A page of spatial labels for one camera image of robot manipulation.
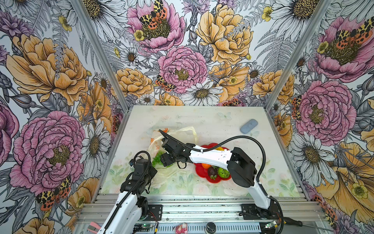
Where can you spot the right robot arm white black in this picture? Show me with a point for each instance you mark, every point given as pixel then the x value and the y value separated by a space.
pixel 240 166

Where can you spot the green pear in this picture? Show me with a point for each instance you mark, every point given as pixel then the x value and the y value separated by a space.
pixel 223 174

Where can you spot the pink white small object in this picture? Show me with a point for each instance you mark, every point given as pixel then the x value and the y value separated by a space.
pixel 181 229

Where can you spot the black screwdriver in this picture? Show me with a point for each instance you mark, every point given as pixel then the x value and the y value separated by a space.
pixel 293 222

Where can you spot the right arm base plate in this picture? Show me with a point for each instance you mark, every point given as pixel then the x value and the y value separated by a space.
pixel 252 212

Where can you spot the cream plastic bag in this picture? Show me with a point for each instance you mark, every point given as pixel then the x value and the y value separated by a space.
pixel 178 174

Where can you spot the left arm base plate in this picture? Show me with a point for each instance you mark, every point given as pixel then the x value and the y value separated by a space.
pixel 155 212

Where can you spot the grey-blue oval case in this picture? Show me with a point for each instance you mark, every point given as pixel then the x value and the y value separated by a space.
pixel 248 126

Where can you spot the green grapes bunch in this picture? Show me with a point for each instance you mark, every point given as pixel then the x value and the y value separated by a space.
pixel 156 162

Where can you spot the aluminium corner post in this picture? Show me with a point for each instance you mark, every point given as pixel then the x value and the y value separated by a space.
pixel 90 31
pixel 315 20

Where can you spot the aluminium rail frame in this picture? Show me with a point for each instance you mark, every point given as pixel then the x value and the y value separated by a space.
pixel 197 211

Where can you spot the dark brown fruit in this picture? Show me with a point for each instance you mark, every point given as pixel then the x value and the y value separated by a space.
pixel 212 173

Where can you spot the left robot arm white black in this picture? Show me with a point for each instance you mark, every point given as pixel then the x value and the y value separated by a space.
pixel 130 205

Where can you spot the left aluminium corner post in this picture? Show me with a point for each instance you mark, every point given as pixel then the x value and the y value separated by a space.
pixel 90 31

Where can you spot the orange fake fruit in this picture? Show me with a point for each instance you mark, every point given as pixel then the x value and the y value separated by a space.
pixel 206 166

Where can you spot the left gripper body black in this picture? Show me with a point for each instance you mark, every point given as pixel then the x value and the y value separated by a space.
pixel 151 174

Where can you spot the black round knob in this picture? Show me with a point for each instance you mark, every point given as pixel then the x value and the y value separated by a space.
pixel 210 228

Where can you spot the right aluminium corner post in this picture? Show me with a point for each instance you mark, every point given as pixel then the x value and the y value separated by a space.
pixel 315 20

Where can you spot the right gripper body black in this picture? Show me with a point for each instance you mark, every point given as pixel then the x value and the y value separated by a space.
pixel 169 158

